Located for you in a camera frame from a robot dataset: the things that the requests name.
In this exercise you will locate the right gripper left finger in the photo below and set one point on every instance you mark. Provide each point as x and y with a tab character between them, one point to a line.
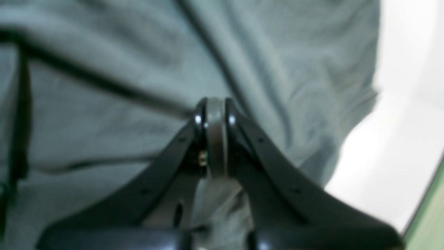
114	222

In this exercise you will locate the dark grey t-shirt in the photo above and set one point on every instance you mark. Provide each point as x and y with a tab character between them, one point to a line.
129	71

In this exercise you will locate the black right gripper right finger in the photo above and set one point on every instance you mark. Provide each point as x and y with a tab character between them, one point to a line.
290	212

